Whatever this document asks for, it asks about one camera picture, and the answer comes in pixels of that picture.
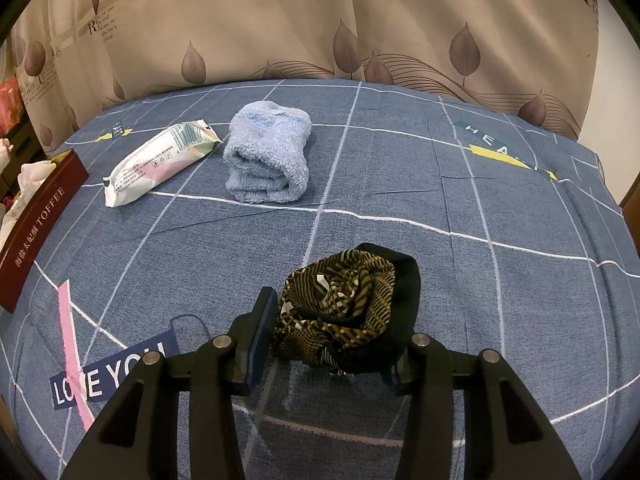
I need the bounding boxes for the black gold patterned scarf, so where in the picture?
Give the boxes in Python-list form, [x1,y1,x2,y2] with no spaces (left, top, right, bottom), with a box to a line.
[272,243,421,375]

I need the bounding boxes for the red gold toffee tin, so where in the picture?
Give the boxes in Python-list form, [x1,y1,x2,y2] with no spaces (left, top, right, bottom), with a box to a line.
[1,150,88,313]

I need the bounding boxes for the wet wipes pack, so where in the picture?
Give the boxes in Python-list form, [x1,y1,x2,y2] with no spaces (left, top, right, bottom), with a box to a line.
[103,119,221,208]

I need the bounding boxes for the white socks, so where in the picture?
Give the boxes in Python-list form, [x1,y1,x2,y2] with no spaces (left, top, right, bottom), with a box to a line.
[0,160,56,248]

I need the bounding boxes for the light blue towel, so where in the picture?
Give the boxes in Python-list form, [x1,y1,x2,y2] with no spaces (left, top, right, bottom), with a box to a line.
[224,101,311,204]

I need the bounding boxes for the blue checked bed sheet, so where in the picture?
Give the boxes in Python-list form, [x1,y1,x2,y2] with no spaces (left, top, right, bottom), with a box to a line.
[1,80,639,479]

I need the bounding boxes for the red plastic bag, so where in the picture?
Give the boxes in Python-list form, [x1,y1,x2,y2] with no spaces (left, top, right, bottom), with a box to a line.
[0,78,24,136]

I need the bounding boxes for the beige leaf print curtain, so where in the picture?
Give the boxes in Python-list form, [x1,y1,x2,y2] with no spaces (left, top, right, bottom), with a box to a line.
[1,0,598,151]

